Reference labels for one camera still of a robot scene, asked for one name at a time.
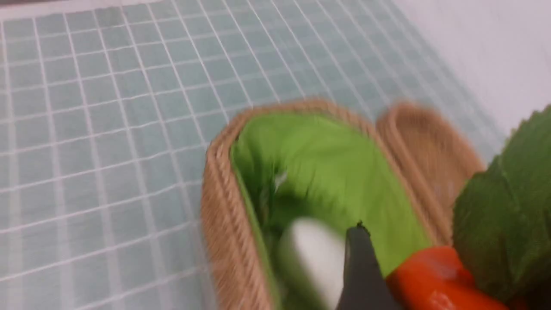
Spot teal checkered tablecloth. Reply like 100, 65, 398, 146
0, 0, 504, 310

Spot woven wicker basket lid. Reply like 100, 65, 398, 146
376, 100, 486, 245

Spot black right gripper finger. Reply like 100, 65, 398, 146
336, 222, 401, 310

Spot white toy radish green leaves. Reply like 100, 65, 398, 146
275, 217, 345, 310

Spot orange toy carrot green leaves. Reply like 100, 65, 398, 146
385, 105, 551, 310

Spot woven wicker basket green lining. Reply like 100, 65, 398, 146
200, 98, 444, 310

